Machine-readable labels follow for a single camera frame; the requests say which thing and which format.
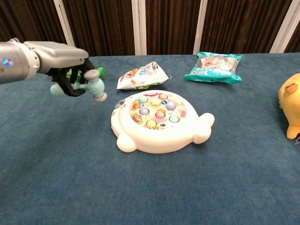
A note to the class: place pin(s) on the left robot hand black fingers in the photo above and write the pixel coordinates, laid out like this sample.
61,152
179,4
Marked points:
61,57

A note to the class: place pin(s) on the light blue toy hammer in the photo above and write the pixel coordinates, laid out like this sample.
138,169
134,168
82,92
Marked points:
97,86

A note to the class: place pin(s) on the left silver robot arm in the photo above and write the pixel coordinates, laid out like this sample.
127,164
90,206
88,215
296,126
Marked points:
16,62

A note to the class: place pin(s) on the white whack-a-mole toy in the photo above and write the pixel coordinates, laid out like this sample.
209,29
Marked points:
161,136

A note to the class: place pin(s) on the green tea plastic bottle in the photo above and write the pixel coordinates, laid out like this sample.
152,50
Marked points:
101,71

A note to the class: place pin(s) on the dark brown pleated curtain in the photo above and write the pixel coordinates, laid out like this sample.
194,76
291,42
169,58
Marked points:
105,25

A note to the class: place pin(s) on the white snack bag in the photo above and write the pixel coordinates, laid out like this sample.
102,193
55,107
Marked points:
140,77

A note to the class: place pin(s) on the teal snack package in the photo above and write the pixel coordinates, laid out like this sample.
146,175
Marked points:
213,68

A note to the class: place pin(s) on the blue table cloth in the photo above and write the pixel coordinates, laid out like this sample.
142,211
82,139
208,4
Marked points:
150,182

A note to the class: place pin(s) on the yellow plush toy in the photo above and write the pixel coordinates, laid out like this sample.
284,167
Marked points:
291,105

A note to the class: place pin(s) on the white frame pole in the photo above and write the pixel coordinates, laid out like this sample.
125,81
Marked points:
286,28
65,23
138,28
200,28

